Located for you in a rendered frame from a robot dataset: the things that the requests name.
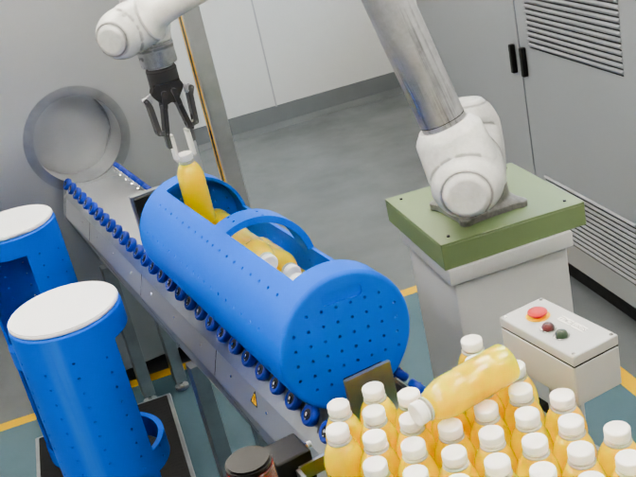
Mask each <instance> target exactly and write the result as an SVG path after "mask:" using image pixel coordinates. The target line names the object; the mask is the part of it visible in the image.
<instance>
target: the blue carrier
mask: <svg viewBox="0 0 636 477"><path fill-rule="evenodd" d="M204 176H205V180H206V184H207V186H208V190H209V193H210V197H211V200H212V204H213V207H214V208H220V209H223V210H224V211H226V212H227V213H229V214H231V215H229V216H228V217H226V218H224V219H223V220H221V221H219V222H218V223H217V224H216V225H214V224H213V223H211V222H210V221H208V220H207V219H205V218H204V217H202V216H201V215H200V214H198V213H197V212H195V211H194V210H193V209H191V208H190V207H188V206H187V205H185V203H184V200H183V196H182V193H181V189H180V187H179V183H178V179H177V175H176V176H174V177H172V178H170V179H168V180H166V181H165V182H163V183H162V184H161V185H159V186H158V187H157V188H156V189H155V190H154V191H153V192H152V194H151V195H150V197H149V198H148V200H147V202H146V204H145V206H144V208H143V211H142V215H141V219H140V238H141V242H142V245H143V247H144V250H145V252H146V253H147V255H148V257H149V258H150V260H151V261H152V262H153V263H154V264H155V265H156V266H158V267H159V268H160V269H161V270H162V271H163V272H164V273H165V274H166V275H167V276H168V277H169V278H170V279H171V280H173V281H174V282H175V283H176V284H177V285H178V286H179V287H180V288H181V289H182V290H183V291H184V292H185V293H186V294H187V295H189V296H190V297H191V298H192V299H193V300H194V301H195V302H196V303H197V304H198V305H199V306H200V307H201V308H202V309H204V310H205V311H206V312H207V313H208V314H209V315H210V316H211V317H212V318H213V319H214V320H215V321H216V322H217V323H218V324H219V325H221V326H222V327H223V328H224V329H225V330H226V331H227V332H228V333H229V334H230V335H231V336H232V337H233V338H234V339H235V340H237V341H238V342H239V343H240V344H241V345H242V346H243V347H244V348H245V349H246V350H247V351H248V352H249V353H250V354H252V355H253V356H254V357H255V358H256V359H257V360H258V361H259V362H260V363H261V364H262V365H263V366H264V367H265V368H266V369H268V370H269V371H270V372H271V373H272V374H273V375H274V376H275V377H276V378H277V379H278V380H279V381H280V382H281V383H283V384H284V385H285V386H286V387H287V388H288V389H289V390H290V391H291V392H292V393H293V394H294V395H295V396H296V397H298V398H299V399H301V400H302V401H304V402H306V403H307V404H309V405H311V406H314V407H317V408H323V409H327V404H328V403H329V402H330V401H331V400H333V399H334V398H346V393H345V387H344V383H343V379H344V378H346V377H348V376H350V375H353V374H355V373H357V372H359V371H361V370H363V369H364V368H366V367H368V366H371V365H373V364H375V363H377V362H380V361H385V360H389V361H390V362H391V366H392V371H393V374H394V373H395V371H396V370H397V368H398V366H399V364H400V362H401V360H402V358H403V355H404V353H405V350H406V347H407V344H408V339H409V333H410V318H409V311H408V308H407V305H406V302H405V299H404V297H403V295H402V293H401V292H400V290H399V289H398V287H397V286H396V285H395V284H394V283H393V282H392V281H391V280H390V279H389V278H387V277H386V276H384V275H383V274H380V273H379V272H377V271H375V270H374V269H372V268H370V267H368V266H367V265H365V264H362V263H360V262H358V261H354V260H346V259H338V260H335V259H333V258H331V257H330V256H327V255H326V254H324V253H322V252H321V251H319V250H318V249H316V248H314V246H313V244H312V242H311V240H310V238H309V236H308V235H307V234H306V232H305V231H304V230H303V229H302V228H301V227H300V226H298V225H297V224H296V223H294V222H292V221H290V220H288V219H287V218H285V217H283V216H281V215H280V214H278V213H275V212H273V211H271V210H267V209H258V208H255V209H251V208H250V207H248V206H246V205H245V203H244V201H243V199H242V198H241V197H240V195H239V194H238V193H237V191H236V190H235V189H234V188H232V187H231V186H230V185H228V184H227V183H226V182H224V181H222V180H221V179H219V178H217V177H215V176H213V175H210V174H207V173H205V174H204ZM225 197H226V198H225ZM215 200H216V201H215ZM276 223H278V224H282V225H284V226H285V227H286V228H287V229H288V230H289V231H290V232H289V231H287V230H285V229H284V228H282V227H280V226H279V225H277V224H276ZM245 227H246V228H247V229H248V230H249V231H251V232H252V233H254V234H255V235H257V236H258V237H264V238H266V239H269V240H270V241H272V242H273V243H275V244H277V245H278V246H280V247H281V248H283V249H284V250H286V251H287V252H289V253H290V254H292V255H293V257H294V258H295V260H296V262H297V265H298V266H299V267H301V268H302V269H304V270H305V272H303V273H302V274H300V275H298V276H297V277H296V278H295V279H294V280H291V279H290V278H288V277H287V276H286V275H284V274H283V273H281V272H279V271H278V270H277V269H276V268H275V267H273V266H272V265H271V264H269V263H268V262H266V261H265V260H264V259H262V258H261V257H259V256H257V255H256V254H255V253H253V252H252V251H250V250H249V249H248V248H246V247H245V246H243V245H242V244H240V243H239V242H238V241H236V240H235V239H233V238H232V236H233V235H234V234H236V232H238V231H239V230H241V229H243V228H245ZM346 399H347V398H346Z"/></svg>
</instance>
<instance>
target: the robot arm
mask: <svg viewBox="0 0 636 477"><path fill-rule="evenodd" d="M206 1H207V0H119V4H118V5H117V6H115V7H114V8H113V9H111V10H109V11H108V12H106V13H105V14H104V15H103V16H102V17H101V18H100V20H99V21H98V23H97V28H96V41H97V43H98V45H99V47H100V48H101V49H102V51H103V53H104V54H105V55H107V56H109V57H111V58H113V59H117V60H126V59H129V58H132V57H134V56H135V55H137V56H138V59H139V62H140V65H141V68H142V69H147V70H146V75H147V79H148V82H149V86H150V94H149V95H148V96H146V97H145V98H142V99H141V102H142V103H143V104H144V105H145V107H146V109H147V111H148V114H149V117H150V122H151V125H152V127H153V129H154V132H155V134H156V135H158V136H164V138H165V142H166V146H167V148H168V149H171V152H172V156H173V159H174V160H175V161H176V162H180V158H179V154H178V151H177V147H176V143H175V139H174V136H173V134H171V133H170V132H169V122H168V104H170V103H171V102H174V104H175V105H176V107H177V110H178V112H179V114H180V116H181V118H182V120H183V121H184V123H185V126H186V128H184V132H185V138H186V141H187V144H188V147H189V150H191V151H192V153H193V155H194V156H197V152H196V149H195V146H194V143H193V141H195V140H196V136H195V133H194V126H195V125H196V124H199V118H198V113H197V108H196V104H195V99H194V95H193V94H194V85H192V84H190V83H188V84H183V83H182V82H181V80H180V78H179V74H178V70H177V66H176V64H175V63H174V62H176V61H177V56H176V52H175V48H174V45H173V40H172V38H171V32H170V28H171V24H170V23H171V22H173V21H174V20H176V19H177V18H179V17H180V16H182V15H184V14H185V13H187V12H188V11H190V10H192V9H194V8H196V7H198V6H199V5H200V4H202V3H204V2H206ZM361 1H362V4H363V6H364V8H365V10H366V13H367V15H368V17H369V19H370V21H371V23H372V25H373V28H374V29H375V31H376V33H377V35H378V37H379V39H380V43H381V45H382V47H383V49H384V51H385V53H386V56H387V58H388V60H389V62H390V63H391V65H392V68H393V70H394V72H395V74H396V76H397V79H398V82H399V84H400V86H401V88H402V90H403V92H404V94H405V96H406V98H407V100H408V102H409V104H410V106H411V109H412V111H413V113H414V115H415V118H416V120H417V123H418V125H419V127H420V129H421V132H420V133H419V136H418V138H417V142H416V150H417V153H418V155H419V158H420V161H421V163H422V166H423V168H424V171H425V174H426V177H427V180H428V183H429V185H430V186H431V193H432V196H433V199H434V201H431V202H430V209H431V210H436V211H438V212H440V213H442V214H444V215H446V216H447V217H449V218H451V219H453V220H455V221H457V222H458V223H459V224H460V226H462V227H469V226H471V225H473V224H475V223H477V222H479V221H483V220H486V219H489V218H492V217H495V216H498V215H500V214H502V213H505V212H508V211H511V210H514V209H517V208H522V207H526V206H527V205H528V202H527V199H526V198H523V197H520V196H517V195H515V194H513V193H511V192H510V191H509V189H508V184H507V180H506V160H505V149H504V136H503V130H502V125H501V121H500V118H499V116H498V115H497V113H496V111H495V110H494V108H493V107H492V105H491V104H490V103H489V102H488V101H487V100H485V99H483V98H482V97H478V96H469V97H458V96H457V94H456V92H455V90H454V87H453V85H452V83H451V80H450V77H449V75H448V73H447V71H446V68H445V66H444V64H443V63H442V60H441V58H440V56H439V54H438V51H437V49H436V47H435V45H434V42H433V39H432V37H431V34H430V32H429V30H428V29H427V27H426V24H425V22H424V20H423V18H422V15H421V13H420V11H419V9H418V6H417V4H416V2H415V0H361ZM183 88H184V91H185V95H186V100H187V105H188V110H189V113H190V118H191V120H190V118H189V116H188V114H187V112H186V109H185V107H184V105H183V102H182V100H181V98H180V95H181V93H182V90H183ZM152 98H154V99H155V100H157V101H158V102H159V108H160V114H161V124H162V130H161V128H160V125H159V122H158V119H157V116H156V113H155V111H154V108H153V106H152V105H151V104H152V103H153V102H152Z"/></svg>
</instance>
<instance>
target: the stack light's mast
mask: <svg viewBox="0 0 636 477"><path fill-rule="evenodd" d="M272 460H273V457H272V454H271V452H270V451H269V450H268V449H266V448H264V447H261V446H248V447H244V448H241V449H239V450H236V451H235V452H233V453H232V454H231V455H230V456H229V457H228V459H227V460H226V462H225V470H226V472H227V474H228V475H229V476H231V477H256V476H257V475H259V474H261V473H262V472H264V471H265V470H266V469H267V468H268V467H269V465H270V464H271V463H272Z"/></svg>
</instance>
